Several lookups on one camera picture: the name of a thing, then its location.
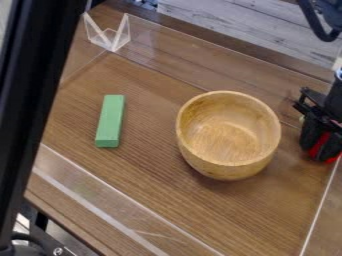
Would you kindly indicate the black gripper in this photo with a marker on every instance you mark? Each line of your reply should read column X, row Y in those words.
column 326, row 105

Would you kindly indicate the red plush strawberry toy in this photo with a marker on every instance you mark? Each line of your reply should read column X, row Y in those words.
column 328, row 148

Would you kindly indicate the wooden bowl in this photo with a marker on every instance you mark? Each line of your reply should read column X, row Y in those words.
column 229, row 134

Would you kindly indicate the green rectangular block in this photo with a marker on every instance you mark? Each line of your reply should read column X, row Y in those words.
column 110, row 122

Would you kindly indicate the clear acrylic corner bracket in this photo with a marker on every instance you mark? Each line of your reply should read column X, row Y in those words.
column 108, row 39

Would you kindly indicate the clear acrylic tray wall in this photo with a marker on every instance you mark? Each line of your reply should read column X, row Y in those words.
column 132, row 200

